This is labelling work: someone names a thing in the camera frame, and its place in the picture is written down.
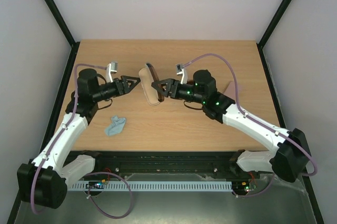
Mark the brown plaid glasses case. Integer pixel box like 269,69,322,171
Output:
138,63,165,106

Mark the left black frame post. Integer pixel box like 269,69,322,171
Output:
27,0,78,48

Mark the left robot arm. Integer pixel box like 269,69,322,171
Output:
17,64,141,209

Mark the purple cable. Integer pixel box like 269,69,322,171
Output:
31,63,132,219
181,53,318,198

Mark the pink glasses case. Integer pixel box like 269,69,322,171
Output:
223,81,244,100

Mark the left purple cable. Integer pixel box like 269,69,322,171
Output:
31,63,132,219

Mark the right black frame post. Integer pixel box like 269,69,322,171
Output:
257,0,310,48

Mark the light blue cable duct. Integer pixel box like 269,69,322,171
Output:
69,181,232,192

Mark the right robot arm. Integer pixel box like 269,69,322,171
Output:
151,70,310,182

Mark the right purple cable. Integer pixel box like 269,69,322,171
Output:
181,53,318,198

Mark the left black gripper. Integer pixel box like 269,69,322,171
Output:
93,75,141,102

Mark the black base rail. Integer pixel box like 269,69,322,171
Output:
78,150,264,180

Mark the black frame post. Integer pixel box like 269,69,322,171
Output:
27,0,78,48
257,0,310,48

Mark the blue cleaning cloth lower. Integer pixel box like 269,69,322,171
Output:
104,115,126,137

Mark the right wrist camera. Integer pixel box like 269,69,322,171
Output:
176,64,188,84

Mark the metal floor plate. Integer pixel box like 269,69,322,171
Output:
15,179,316,223

